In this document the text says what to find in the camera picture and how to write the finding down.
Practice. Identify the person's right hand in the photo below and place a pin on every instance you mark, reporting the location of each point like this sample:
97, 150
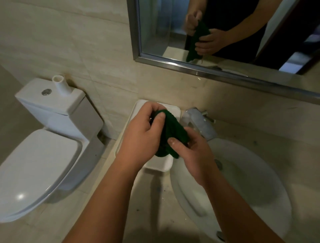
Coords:
197, 155

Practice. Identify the person's left hand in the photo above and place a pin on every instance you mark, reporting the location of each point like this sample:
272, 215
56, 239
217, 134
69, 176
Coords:
140, 140

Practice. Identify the person's right thumb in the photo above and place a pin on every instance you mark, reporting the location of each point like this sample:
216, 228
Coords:
178, 145

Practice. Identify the person's left thumb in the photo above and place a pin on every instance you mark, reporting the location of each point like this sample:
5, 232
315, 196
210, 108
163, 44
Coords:
158, 122

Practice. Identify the dark green cloth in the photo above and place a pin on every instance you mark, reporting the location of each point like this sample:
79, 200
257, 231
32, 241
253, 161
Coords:
172, 135

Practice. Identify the person's left forearm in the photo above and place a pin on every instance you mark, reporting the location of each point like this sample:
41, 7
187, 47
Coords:
107, 202

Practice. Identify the person's right forearm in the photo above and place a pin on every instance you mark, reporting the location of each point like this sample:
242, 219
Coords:
237, 212

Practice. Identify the white rectangular tray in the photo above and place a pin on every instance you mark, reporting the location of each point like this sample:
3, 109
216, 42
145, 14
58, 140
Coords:
160, 162

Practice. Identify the chrome faucet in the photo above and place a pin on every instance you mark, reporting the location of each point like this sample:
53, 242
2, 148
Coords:
200, 122

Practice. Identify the white sink basin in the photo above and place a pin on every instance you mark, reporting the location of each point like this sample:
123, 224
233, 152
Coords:
247, 190

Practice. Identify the white plastic pipe piece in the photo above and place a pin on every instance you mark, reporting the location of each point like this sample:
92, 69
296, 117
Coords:
61, 85

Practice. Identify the white toilet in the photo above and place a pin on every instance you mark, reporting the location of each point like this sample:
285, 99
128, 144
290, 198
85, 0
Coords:
47, 147

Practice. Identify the chrome flush button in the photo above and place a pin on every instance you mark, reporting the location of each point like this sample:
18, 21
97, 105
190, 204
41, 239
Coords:
46, 92

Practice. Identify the metal framed wall mirror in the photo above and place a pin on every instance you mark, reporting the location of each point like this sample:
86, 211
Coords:
225, 40

